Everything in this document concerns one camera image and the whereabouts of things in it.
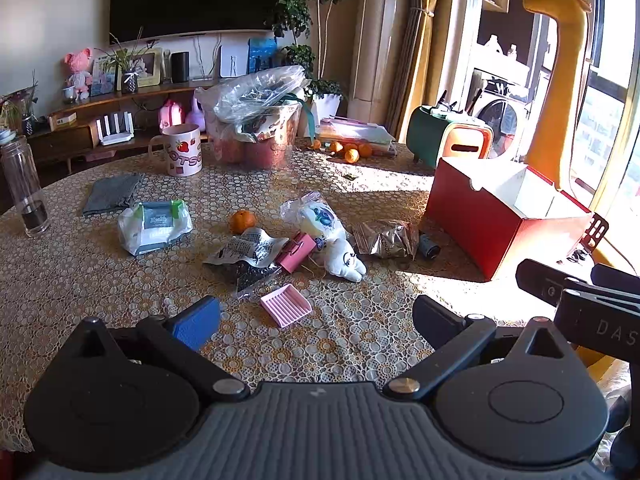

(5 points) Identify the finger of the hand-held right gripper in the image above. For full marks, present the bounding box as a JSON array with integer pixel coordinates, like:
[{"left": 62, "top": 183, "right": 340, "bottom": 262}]
[{"left": 515, "top": 258, "right": 598, "bottom": 307}]

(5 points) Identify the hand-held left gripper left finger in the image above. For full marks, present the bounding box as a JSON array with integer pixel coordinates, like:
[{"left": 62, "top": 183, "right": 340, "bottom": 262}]
[{"left": 75, "top": 296, "right": 251, "bottom": 403}]

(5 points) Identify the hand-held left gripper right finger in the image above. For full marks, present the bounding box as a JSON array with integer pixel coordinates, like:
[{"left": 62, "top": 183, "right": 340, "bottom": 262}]
[{"left": 383, "top": 294, "right": 584, "bottom": 402}]

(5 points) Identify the clear bag of black seeds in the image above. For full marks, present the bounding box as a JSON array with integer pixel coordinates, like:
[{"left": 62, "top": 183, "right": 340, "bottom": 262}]
[{"left": 220, "top": 259, "right": 284, "bottom": 302}]

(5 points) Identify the small dark bottle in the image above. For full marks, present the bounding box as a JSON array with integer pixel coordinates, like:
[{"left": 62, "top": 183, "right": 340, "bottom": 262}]
[{"left": 418, "top": 232, "right": 442, "bottom": 260}]

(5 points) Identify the red cardboard box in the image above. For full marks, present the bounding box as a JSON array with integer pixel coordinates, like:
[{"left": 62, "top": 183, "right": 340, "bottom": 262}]
[{"left": 424, "top": 156, "right": 597, "bottom": 282}]

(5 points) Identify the white printed packet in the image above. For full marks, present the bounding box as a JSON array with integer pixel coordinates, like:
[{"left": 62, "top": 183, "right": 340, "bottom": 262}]
[{"left": 203, "top": 227, "right": 290, "bottom": 267}]

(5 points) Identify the silver foil packet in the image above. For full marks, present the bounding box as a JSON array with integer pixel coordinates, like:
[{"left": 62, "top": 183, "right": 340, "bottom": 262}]
[{"left": 352, "top": 219, "right": 420, "bottom": 260}]

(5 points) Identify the brown slotted panel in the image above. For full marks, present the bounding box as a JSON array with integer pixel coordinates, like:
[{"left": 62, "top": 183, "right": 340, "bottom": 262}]
[{"left": 581, "top": 212, "right": 610, "bottom": 254}]

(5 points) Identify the pink ridged tray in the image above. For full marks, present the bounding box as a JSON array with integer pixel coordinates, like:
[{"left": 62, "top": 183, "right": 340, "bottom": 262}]
[{"left": 259, "top": 283, "right": 314, "bottom": 330}]

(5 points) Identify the wet wipes pack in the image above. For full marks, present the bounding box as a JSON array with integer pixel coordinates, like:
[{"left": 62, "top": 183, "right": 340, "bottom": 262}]
[{"left": 118, "top": 199, "right": 194, "bottom": 257}]

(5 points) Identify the pink binder clip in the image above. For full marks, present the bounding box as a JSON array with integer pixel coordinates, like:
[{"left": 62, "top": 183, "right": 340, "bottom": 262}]
[{"left": 274, "top": 232, "right": 317, "bottom": 275}]

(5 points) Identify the grey folded cloth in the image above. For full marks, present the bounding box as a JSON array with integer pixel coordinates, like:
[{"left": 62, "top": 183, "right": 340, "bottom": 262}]
[{"left": 82, "top": 173, "right": 144, "bottom": 216}]

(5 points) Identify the plastic-wrapped white blue item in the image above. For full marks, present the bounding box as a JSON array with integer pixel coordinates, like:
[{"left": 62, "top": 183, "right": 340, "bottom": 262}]
[{"left": 279, "top": 192, "right": 349, "bottom": 252}]

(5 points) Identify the washing machine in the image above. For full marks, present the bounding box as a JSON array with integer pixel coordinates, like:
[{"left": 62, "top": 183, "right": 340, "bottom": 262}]
[{"left": 472, "top": 67, "right": 532, "bottom": 162}]

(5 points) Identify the green orange tissue box organizer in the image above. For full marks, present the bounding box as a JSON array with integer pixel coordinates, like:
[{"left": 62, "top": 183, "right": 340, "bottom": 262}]
[{"left": 405, "top": 103, "right": 495, "bottom": 169}]

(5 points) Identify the white strawberry mug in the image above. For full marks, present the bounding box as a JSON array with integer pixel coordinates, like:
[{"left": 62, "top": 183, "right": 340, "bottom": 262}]
[{"left": 148, "top": 123, "right": 204, "bottom": 178}]

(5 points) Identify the yellow giraffe plush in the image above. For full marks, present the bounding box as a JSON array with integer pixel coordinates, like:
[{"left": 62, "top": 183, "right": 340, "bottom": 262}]
[{"left": 522, "top": 0, "right": 597, "bottom": 203}]

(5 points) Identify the cluster of pens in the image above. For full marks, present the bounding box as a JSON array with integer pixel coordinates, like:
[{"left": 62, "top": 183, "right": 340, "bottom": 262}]
[{"left": 434, "top": 88, "right": 484, "bottom": 117}]

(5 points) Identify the purple toy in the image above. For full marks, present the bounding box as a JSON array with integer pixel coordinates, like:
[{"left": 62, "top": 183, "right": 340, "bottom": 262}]
[{"left": 185, "top": 97, "right": 207, "bottom": 134}]

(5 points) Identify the pink bag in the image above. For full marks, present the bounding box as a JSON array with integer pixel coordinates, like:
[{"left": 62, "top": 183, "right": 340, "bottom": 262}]
[{"left": 158, "top": 99, "right": 186, "bottom": 134}]

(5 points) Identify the white antenna router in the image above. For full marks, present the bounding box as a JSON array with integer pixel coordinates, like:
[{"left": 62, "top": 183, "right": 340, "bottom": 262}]
[{"left": 97, "top": 112, "right": 135, "bottom": 147}]

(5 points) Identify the clear glass bottle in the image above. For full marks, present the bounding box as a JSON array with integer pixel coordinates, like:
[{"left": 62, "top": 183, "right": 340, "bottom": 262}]
[{"left": 0, "top": 132, "right": 50, "bottom": 238}]

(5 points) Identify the basket with plastic bags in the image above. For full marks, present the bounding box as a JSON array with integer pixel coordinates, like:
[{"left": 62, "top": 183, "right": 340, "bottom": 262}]
[{"left": 194, "top": 65, "right": 314, "bottom": 170}]

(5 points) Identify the wooden television cabinet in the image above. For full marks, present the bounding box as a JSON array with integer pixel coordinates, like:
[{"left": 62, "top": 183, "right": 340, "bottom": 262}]
[{"left": 0, "top": 77, "right": 222, "bottom": 173}]

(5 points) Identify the white plant pot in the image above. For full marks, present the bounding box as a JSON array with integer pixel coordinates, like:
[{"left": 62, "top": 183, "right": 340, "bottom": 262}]
[{"left": 309, "top": 93, "right": 344, "bottom": 124}]

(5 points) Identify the yellow small box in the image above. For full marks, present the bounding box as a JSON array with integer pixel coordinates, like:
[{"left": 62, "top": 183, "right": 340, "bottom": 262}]
[{"left": 48, "top": 112, "right": 79, "bottom": 132}]

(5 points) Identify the black speaker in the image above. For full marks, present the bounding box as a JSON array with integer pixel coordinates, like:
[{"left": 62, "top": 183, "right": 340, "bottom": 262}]
[{"left": 171, "top": 51, "right": 191, "bottom": 84}]

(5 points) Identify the white flat box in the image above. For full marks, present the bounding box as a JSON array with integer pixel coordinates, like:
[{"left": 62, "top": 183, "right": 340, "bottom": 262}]
[{"left": 219, "top": 42, "right": 250, "bottom": 79}]

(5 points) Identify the small plant in vase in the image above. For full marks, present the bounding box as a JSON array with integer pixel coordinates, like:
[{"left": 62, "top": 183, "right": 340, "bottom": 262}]
[{"left": 94, "top": 29, "right": 157, "bottom": 94}]

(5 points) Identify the yellow curtain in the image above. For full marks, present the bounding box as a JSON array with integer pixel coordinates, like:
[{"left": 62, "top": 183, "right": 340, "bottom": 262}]
[{"left": 384, "top": 0, "right": 453, "bottom": 142}]

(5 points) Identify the blue box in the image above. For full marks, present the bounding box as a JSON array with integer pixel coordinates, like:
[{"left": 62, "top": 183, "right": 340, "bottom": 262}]
[{"left": 248, "top": 37, "right": 279, "bottom": 75}]

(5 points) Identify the pink plush doll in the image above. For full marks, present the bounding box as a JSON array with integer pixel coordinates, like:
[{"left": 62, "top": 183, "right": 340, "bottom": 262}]
[{"left": 63, "top": 48, "right": 95, "bottom": 102}]

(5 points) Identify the dried plant in pot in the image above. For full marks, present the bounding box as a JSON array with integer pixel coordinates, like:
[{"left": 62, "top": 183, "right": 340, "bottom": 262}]
[{"left": 0, "top": 74, "right": 40, "bottom": 137}]

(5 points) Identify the beige standing air conditioner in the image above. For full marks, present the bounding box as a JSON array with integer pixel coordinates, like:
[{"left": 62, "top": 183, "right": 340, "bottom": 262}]
[{"left": 347, "top": 0, "right": 412, "bottom": 124}]

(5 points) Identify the tall green potted plant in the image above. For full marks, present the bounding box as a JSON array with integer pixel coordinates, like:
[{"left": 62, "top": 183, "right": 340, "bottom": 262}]
[{"left": 264, "top": 0, "right": 357, "bottom": 101}]

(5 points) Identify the picture frame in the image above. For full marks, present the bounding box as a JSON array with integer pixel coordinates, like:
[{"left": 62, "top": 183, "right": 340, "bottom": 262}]
[{"left": 127, "top": 48, "right": 164, "bottom": 87}]

